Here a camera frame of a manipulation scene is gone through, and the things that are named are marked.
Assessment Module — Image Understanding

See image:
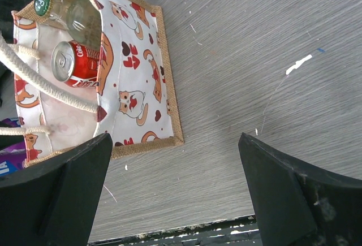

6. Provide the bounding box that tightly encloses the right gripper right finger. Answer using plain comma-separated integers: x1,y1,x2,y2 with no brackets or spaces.
238,133,361,245

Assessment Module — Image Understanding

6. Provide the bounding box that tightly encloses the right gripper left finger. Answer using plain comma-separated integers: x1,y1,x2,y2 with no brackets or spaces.
1,133,113,245

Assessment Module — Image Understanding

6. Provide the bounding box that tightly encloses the jute canvas tote bag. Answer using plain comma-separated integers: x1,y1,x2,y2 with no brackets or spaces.
1,0,184,166

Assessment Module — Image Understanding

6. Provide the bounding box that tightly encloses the red cola can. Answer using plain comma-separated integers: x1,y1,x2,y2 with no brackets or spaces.
51,41,100,88

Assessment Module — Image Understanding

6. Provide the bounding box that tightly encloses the clear glass green-cap bottle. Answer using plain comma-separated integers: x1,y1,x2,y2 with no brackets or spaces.
34,0,102,50

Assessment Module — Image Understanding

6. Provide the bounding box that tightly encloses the purple soda can right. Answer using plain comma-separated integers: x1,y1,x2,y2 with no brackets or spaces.
1,133,27,176

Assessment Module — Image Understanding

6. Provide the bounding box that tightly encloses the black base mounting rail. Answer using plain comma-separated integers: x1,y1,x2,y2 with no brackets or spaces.
88,215,262,246

